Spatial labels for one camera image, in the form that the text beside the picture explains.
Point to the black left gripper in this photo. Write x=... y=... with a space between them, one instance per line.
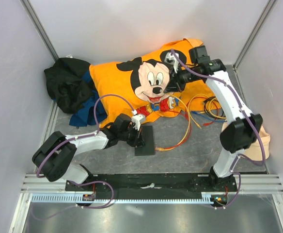
x=137 y=141

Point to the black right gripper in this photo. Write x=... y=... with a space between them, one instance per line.
x=175 y=84

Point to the black network switch box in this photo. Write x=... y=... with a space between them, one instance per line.
x=148 y=149

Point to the yellow ethernet cable short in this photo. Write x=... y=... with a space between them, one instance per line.
x=209 y=109

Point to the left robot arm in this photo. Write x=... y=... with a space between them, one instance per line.
x=54 y=159

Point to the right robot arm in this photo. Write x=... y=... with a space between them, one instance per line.
x=243 y=126

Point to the orange Mickey Mouse pillow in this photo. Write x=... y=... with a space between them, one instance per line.
x=139 y=83

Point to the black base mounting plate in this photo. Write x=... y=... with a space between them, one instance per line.
x=165 y=185

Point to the black and blue clothing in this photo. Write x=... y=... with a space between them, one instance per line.
x=70 y=84

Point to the beige bucket hat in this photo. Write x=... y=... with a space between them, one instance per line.
x=254 y=151

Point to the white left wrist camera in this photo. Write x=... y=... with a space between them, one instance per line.
x=138 y=120

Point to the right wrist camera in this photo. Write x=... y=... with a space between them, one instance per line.
x=173 y=59

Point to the grey slotted cable duct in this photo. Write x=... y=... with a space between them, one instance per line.
x=83 y=199

